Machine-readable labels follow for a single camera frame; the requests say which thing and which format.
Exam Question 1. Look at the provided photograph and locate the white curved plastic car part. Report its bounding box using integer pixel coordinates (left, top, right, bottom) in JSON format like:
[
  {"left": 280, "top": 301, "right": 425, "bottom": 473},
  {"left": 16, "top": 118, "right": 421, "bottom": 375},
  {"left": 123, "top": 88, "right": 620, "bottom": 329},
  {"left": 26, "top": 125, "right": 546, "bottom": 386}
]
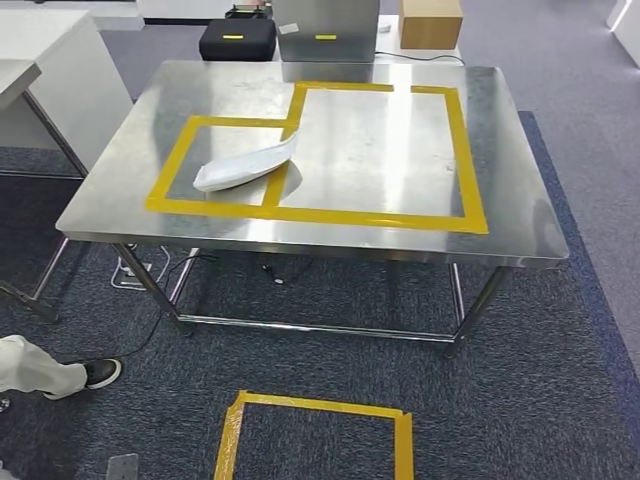
[{"left": 192, "top": 129, "right": 300, "bottom": 195}]

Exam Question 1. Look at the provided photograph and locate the stainless steel workbench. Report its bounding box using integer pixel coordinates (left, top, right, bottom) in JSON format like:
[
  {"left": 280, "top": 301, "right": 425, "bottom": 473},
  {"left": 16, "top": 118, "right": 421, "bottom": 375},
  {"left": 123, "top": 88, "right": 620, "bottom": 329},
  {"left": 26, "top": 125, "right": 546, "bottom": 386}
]
[{"left": 54, "top": 59, "right": 571, "bottom": 359}]

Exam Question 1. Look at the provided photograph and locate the yellow tape square outline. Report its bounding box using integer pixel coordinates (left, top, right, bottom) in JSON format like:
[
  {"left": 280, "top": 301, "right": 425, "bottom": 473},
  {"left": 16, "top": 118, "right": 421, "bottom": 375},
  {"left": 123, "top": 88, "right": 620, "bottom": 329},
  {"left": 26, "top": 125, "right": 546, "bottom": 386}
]
[{"left": 214, "top": 390, "right": 415, "bottom": 480}]

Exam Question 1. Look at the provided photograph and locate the yellow tape two-cell outline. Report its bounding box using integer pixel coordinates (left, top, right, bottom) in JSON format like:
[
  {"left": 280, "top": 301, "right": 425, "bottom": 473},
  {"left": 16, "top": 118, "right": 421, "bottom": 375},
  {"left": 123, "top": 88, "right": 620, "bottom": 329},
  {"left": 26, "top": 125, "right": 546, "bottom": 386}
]
[{"left": 145, "top": 80, "right": 490, "bottom": 236}]

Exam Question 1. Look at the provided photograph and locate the grey laptop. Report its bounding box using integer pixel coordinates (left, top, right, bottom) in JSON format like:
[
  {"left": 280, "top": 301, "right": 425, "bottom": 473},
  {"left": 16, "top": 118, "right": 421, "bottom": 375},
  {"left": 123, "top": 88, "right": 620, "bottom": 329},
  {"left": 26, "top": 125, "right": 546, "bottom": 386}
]
[{"left": 272, "top": 0, "right": 381, "bottom": 64}]

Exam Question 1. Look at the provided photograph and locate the black hard carry case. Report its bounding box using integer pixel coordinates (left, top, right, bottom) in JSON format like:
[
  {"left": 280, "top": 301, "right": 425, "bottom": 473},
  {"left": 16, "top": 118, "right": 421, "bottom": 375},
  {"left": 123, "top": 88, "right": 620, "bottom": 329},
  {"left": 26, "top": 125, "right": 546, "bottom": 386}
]
[{"left": 198, "top": 17, "right": 278, "bottom": 63}]

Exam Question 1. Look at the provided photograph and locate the white power strip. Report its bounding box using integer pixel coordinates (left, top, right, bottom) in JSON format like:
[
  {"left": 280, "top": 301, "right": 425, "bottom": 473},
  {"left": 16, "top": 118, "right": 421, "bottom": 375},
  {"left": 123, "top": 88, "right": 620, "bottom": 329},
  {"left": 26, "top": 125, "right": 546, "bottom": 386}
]
[{"left": 109, "top": 245, "right": 171, "bottom": 293}]

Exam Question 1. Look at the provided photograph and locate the brown cardboard box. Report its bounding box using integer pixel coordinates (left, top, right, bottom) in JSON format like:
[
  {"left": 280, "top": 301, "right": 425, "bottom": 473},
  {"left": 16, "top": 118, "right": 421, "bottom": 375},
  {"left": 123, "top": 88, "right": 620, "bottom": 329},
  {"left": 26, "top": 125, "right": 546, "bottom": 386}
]
[{"left": 397, "top": 0, "right": 463, "bottom": 51}]

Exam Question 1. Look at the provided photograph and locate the white low platform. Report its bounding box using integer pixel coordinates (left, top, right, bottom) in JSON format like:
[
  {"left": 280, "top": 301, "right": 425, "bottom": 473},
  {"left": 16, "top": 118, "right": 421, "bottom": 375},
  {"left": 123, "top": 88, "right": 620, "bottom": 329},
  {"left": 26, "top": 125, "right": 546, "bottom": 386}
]
[{"left": 137, "top": 0, "right": 236, "bottom": 21}]

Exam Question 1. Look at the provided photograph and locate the white cabinet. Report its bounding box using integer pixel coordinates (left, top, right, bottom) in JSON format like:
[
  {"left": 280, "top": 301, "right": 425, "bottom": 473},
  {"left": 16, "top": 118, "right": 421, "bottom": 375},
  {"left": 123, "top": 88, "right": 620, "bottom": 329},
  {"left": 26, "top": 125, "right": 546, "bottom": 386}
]
[{"left": 0, "top": 9, "right": 135, "bottom": 174}]

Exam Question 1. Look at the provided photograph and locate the grey floor plate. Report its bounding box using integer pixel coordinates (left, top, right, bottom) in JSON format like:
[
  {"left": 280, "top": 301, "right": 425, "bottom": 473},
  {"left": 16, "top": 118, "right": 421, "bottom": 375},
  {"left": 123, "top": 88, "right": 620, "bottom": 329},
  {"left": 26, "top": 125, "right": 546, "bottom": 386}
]
[{"left": 105, "top": 453, "right": 140, "bottom": 480}]

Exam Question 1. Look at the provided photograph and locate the person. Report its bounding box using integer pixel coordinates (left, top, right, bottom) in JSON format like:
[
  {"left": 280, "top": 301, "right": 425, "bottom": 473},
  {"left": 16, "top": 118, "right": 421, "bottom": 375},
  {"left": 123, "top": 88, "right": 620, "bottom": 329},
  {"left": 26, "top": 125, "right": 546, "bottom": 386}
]
[{"left": 0, "top": 334, "right": 124, "bottom": 402}]

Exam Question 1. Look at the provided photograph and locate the steel-legged side table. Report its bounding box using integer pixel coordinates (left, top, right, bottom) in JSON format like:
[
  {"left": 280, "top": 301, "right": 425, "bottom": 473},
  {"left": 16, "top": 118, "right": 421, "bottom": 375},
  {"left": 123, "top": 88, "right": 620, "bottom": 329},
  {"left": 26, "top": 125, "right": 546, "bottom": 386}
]
[{"left": 0, "top": 59, "right": 91, "bottom": 326}]

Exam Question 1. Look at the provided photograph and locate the black laptop cable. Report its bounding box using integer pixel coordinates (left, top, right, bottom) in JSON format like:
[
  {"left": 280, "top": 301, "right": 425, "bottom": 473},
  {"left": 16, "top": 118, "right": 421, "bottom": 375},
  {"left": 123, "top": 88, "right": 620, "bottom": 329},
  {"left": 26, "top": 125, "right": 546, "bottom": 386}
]
[{"left": 374, "top": 49, "right": 466, "bottom": 68}]

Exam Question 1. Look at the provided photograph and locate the white lit pedestal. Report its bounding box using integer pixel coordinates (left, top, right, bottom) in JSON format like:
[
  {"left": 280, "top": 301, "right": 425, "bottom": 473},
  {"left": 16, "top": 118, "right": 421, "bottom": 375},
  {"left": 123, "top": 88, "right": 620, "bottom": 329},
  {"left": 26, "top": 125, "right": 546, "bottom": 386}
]
[{"left": 607, "top": 0, "right": 640, "bottom": 68}]

